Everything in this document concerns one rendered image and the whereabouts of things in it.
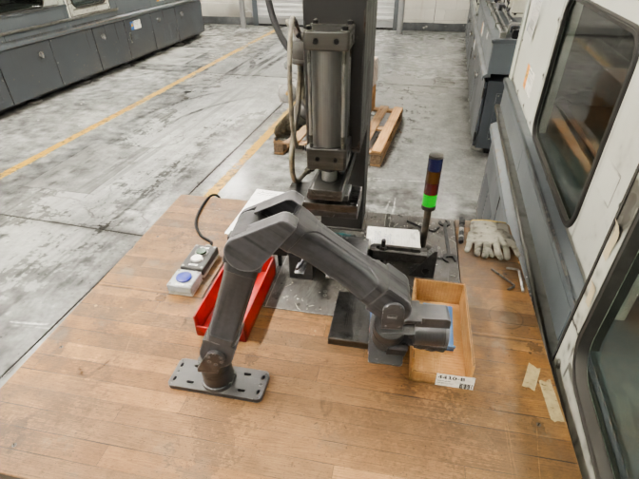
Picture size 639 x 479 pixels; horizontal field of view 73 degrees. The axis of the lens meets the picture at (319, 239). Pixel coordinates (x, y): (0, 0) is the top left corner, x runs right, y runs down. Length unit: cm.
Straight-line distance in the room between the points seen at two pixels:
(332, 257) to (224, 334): 26
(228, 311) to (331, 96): 47
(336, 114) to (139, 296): 68
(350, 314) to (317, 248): 42
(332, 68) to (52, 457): 88
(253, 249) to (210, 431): 40
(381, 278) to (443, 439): 35
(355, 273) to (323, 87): 42
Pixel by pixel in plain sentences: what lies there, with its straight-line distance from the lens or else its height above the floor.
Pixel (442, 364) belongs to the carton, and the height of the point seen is 91.
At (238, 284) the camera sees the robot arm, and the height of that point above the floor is 119.
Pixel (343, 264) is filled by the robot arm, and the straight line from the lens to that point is 67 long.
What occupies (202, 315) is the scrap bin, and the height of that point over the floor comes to 94.
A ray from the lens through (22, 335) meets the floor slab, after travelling 273.
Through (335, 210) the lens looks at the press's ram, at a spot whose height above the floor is 112.
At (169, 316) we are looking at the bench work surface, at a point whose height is 90.
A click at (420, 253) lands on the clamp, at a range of 117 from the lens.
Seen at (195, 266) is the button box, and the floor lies 93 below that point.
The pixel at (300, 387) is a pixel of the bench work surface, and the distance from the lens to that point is 94.
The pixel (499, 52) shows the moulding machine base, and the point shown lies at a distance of 401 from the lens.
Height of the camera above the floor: 166
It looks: 35 degrees down
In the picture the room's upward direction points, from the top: 1 degrees counter-clockwise
